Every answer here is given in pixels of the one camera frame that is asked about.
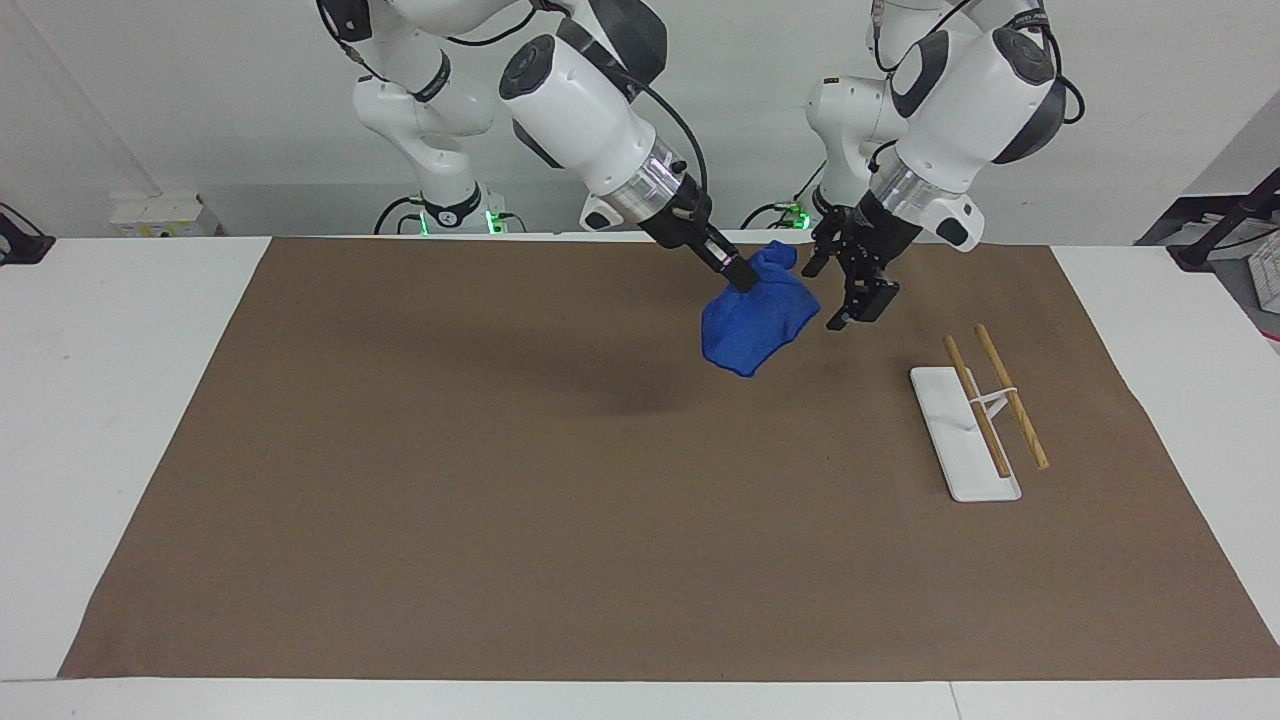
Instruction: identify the black cable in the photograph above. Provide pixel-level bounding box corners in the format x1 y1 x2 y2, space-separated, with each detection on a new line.
622 70 713 213
870 0 979 75
1038 22 1087 127
374 194 431 237
739 158 831 232

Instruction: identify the blue towel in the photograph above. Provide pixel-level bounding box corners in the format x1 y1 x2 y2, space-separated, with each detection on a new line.
700 240 823 379

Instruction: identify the white rack with wooden rods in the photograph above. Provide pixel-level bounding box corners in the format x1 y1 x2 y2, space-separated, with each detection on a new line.
908 322 1052 504

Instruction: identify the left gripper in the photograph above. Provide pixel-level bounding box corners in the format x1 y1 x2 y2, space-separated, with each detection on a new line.
801 192 923 333

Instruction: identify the white power strip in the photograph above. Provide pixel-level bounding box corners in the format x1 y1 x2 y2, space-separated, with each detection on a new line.
108 193 223 239

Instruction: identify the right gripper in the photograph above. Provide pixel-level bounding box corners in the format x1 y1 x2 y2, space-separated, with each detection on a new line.
638 178 719 259

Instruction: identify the black stand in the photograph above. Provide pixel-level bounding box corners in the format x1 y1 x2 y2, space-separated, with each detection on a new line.
1134 165 1280 274

